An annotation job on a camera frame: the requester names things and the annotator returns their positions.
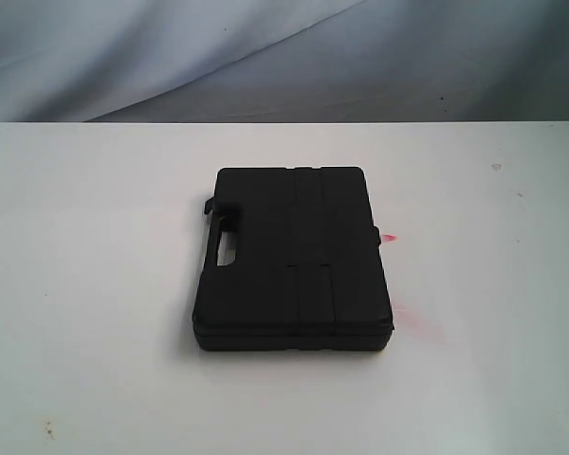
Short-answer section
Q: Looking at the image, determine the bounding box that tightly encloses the white backdrop cloth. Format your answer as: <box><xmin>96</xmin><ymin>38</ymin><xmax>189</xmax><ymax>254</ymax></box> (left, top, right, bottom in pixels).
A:
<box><xmin>0</xmin><ymin>1</ymin><xmax>569</xmax><ymax>122</ymax></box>

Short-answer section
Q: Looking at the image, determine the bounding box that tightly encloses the black plastic carrying case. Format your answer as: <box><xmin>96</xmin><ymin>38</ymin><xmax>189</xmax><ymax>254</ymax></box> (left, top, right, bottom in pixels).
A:
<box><xmin>192</xmin><ymin>167</ymin><xmax>395</xmax><ymax>352</ymax></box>

